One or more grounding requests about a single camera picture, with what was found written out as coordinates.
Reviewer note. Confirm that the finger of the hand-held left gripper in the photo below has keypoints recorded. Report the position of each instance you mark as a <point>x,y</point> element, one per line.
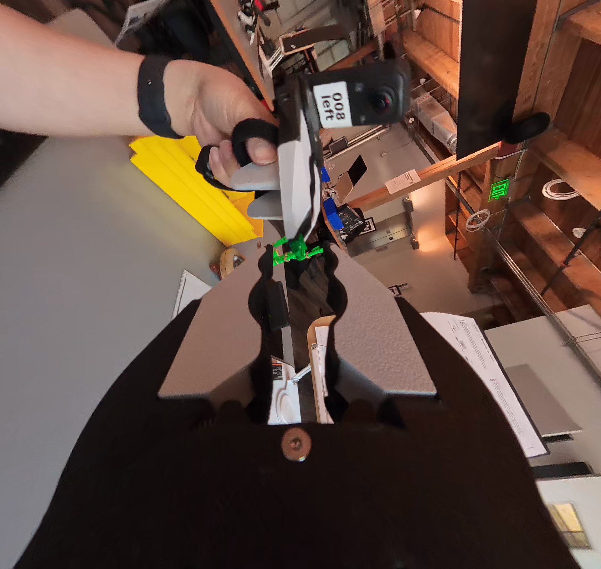
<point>296,184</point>

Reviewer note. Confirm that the yellow plastic bin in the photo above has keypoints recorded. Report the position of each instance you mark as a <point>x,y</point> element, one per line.
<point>188,179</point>

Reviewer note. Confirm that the black speaker box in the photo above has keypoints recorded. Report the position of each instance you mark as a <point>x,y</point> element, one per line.
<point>277,306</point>

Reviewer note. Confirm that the black flat panel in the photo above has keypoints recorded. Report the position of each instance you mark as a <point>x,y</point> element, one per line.
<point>497,62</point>

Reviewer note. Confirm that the green lego bamboo model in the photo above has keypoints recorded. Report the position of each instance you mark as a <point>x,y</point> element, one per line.
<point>230,263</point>

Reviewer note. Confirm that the lego instruction booklet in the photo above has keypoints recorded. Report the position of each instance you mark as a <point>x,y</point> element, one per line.
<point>190,292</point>

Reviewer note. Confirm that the white paper notice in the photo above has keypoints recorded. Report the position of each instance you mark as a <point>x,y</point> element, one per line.
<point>402,182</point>

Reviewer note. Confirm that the metal air duct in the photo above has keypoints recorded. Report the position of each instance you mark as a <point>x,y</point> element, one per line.
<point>439,123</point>

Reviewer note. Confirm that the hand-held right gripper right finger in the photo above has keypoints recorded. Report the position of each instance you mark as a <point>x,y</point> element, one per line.
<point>380,343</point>

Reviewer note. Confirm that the small green lego piece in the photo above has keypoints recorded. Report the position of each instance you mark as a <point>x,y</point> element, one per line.
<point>298,249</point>

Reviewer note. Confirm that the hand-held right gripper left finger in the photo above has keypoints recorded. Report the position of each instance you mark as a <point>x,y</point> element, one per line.
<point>211,343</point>

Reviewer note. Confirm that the white printed sign board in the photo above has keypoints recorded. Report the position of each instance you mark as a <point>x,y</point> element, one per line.
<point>479,372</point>

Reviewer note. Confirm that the grey laptop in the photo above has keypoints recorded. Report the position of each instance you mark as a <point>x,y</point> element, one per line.
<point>540,400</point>

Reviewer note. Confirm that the person's left hand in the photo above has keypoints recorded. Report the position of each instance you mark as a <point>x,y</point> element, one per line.
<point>206,99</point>

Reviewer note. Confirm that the green exit sign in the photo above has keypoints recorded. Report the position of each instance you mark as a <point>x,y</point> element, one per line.
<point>498,189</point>

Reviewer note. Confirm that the person's left forearm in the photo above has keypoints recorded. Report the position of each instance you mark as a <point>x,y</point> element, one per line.
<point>70,80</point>

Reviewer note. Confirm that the blue plastic bin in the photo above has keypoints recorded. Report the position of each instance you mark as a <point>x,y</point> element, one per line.
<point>335,214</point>

